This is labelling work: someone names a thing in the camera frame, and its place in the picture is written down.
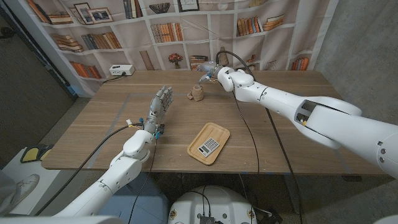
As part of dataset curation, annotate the yellow and black pad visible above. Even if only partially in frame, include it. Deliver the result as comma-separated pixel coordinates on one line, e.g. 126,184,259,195
20,144,54,164

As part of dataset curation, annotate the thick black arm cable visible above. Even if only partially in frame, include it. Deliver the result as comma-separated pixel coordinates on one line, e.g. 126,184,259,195
215,50,304,224
34,123,146,216

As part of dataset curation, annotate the black torso cable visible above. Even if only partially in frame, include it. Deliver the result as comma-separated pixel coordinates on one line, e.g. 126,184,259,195
186,185,212,218

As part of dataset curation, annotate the white shoe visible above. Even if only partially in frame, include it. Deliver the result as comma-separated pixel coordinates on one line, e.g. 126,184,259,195
12,173,40,203

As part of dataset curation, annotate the blue grey box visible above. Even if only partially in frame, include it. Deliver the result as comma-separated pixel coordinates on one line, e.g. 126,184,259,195
99,172,170,224

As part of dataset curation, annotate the white floor platform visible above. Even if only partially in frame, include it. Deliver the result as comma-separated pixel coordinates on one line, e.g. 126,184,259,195
2,147,63,215

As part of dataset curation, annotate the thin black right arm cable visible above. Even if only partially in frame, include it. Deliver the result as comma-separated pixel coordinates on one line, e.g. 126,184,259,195
232,91,261,175

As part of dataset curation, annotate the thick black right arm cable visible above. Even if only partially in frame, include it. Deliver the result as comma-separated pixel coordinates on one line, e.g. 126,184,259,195
215,50,304,224

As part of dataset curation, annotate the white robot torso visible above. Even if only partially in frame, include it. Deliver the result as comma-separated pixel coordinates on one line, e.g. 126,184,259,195
167,185,257,224

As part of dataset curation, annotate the wooden tray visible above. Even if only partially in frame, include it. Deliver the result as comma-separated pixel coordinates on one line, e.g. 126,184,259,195
187,122,231,166

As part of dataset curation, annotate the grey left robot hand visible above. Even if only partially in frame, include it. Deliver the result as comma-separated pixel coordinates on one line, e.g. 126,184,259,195
143,85,174,135

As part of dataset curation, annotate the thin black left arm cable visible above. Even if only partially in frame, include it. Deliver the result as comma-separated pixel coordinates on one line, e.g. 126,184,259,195
127,136,159,224

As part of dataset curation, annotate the grey table leg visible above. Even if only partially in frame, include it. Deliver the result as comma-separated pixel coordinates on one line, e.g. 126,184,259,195
283,174,304,215

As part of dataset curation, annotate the printed bookshelf backdrop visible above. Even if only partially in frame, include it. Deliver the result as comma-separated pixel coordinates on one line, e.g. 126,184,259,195
23,0,340,97

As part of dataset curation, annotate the grey calculator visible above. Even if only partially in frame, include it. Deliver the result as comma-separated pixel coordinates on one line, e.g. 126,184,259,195
197,137,221,158

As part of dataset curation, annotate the black outlet power cord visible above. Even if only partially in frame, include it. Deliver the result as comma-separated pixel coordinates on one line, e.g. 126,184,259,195
102,73,127,84

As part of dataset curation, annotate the white power outlet box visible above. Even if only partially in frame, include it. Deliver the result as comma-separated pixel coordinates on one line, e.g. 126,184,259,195
109,64,136,77

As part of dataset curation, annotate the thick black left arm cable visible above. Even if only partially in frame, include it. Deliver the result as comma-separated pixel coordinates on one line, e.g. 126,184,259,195
34,123,146,216

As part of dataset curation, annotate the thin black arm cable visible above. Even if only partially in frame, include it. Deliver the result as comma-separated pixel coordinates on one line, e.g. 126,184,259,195
232,91,261,175
127,136,159,224

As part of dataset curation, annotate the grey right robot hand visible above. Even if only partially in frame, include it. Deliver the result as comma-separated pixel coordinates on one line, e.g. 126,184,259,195
197,61,223,85

